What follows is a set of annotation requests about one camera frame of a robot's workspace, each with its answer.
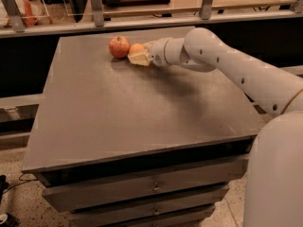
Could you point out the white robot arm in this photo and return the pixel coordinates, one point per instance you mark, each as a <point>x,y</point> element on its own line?
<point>274,182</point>

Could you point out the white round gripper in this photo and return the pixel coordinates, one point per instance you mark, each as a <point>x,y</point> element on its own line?
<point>157,53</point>

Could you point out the grey drawer cabinet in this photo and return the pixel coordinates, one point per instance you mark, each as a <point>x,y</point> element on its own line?
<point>121,145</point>

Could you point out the orange fruit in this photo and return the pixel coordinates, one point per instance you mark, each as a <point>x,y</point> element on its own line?
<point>135,48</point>

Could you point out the metal railing frame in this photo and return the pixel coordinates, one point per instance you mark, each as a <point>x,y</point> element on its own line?
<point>97,17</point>

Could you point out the dark can on floor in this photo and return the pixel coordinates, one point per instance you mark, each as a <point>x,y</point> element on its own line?
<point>7,220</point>

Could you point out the orange white plastic bag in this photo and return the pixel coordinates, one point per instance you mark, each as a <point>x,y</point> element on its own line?
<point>31,14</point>

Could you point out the dark bar on shelf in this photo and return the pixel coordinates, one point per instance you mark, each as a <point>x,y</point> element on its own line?
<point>123,3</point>

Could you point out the red apple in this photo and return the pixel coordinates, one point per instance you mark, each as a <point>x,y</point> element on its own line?
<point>119,47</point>

